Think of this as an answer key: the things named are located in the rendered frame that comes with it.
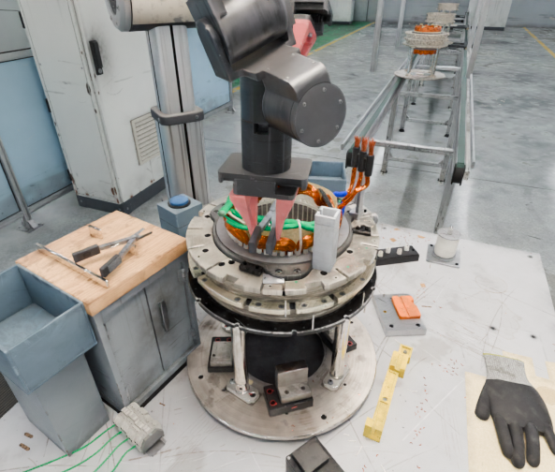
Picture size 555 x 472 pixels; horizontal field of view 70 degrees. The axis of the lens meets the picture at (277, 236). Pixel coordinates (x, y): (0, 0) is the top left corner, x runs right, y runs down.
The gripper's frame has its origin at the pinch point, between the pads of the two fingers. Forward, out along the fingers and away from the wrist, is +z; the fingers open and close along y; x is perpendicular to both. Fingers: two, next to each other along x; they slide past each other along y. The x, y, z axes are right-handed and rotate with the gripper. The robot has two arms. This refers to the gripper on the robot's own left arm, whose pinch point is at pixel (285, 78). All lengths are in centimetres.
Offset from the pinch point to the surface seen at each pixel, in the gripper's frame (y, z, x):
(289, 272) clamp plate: 4.3, 26.2, -3.6
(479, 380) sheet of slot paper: 40, 50, 23
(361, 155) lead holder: 11.5, 9.2, 7.2
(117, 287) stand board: -20.6, 31.9, -6.8
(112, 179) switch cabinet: -157, 40, 183
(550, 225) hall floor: 139, 40, 254
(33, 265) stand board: -36.4, 31.5, -6.0
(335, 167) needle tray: 4.4, 12.2, 44.8
